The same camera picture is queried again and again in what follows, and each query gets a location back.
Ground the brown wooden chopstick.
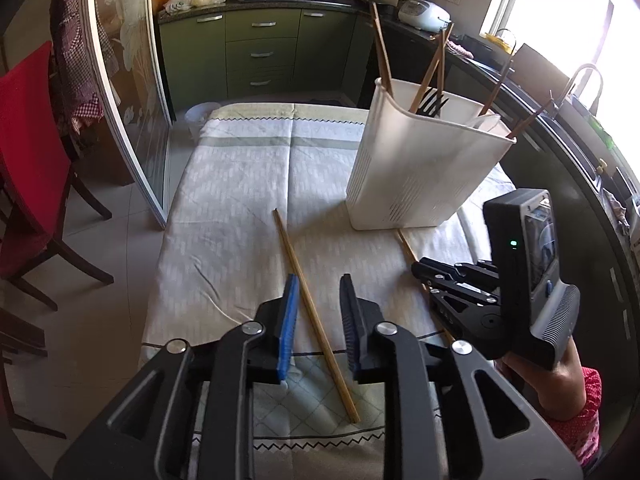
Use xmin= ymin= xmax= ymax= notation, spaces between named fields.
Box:
xmin=396 ymin=230 xmax=456 ymax=344

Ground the white trash bin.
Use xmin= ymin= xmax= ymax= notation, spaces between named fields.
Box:
xmin=184 ymin=102 xmax=222 ymax=142

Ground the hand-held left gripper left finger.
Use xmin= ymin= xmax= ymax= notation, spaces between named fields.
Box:
xmin=52 ymin=274 xmax=301 ymax=480

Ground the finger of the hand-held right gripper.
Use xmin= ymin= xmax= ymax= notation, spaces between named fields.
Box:
xmin=425 ymin=283 xmax=501 ymax=332
xmin=411 ymin=256 xmax=501 ymax=287

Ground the bright window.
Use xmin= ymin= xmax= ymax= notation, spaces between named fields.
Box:
xmin=480 ymin=0 xmax=640 ymax=196

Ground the pink cloth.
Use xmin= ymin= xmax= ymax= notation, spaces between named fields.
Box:
xmin=446 ymin=37 xmax=474 ymax=59

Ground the white rice cooker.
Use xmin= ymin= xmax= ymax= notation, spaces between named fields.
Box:
xmin=397 ymin=0 xmax=453 ymax=32

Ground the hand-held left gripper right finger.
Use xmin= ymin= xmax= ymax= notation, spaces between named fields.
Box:
xmin=339 ymin=274 xmax=586 ymax=480

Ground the light wooden chopstick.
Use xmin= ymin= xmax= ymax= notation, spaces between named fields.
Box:
xmin=272 ymin=208 xmax=361 ymax=424

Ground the yellow item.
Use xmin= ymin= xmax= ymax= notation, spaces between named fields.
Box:
xmin=482 ymin=29 xmax=517 ymax=54

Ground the white plastic utensil holder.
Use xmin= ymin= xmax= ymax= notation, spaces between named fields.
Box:
xmin=346 ymin=77 xmax=517 ymax=232

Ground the checked hanging cloth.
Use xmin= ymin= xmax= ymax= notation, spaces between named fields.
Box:
xmin=50 ymin=0 xmax=121 ymax=131

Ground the curved metal sink faucet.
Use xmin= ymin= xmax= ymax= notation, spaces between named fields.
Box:
xmin=559 ymin=64 xmax=604 ymax=113

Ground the grey patterned tablecloth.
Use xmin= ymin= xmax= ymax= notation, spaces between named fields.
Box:
xmin=139 ymin=102 xmax=521 ymax=480

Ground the green kitchen cabinet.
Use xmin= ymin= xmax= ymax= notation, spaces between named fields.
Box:
xmin=157 ymin=2 xmax=377 ymax=120

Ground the black slotted kitchen utensil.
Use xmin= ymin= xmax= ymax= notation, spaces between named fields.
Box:
xmin=419 ymin=87 xmax=449 ymax=118

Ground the floral glass sliding door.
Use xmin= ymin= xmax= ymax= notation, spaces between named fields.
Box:
xmin=80 ymin=0 xmax=177 ymax=229

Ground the red upholstered wooden chair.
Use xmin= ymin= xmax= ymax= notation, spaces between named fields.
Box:
xmin=0 ymin=305 xmax=68 ymax=441
xmin=0 ymin=42 xmax=116 ymax=311

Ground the person's right forearm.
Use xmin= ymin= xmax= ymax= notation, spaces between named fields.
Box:
xmin=500 ymin=347 xmax=602 ymax=468

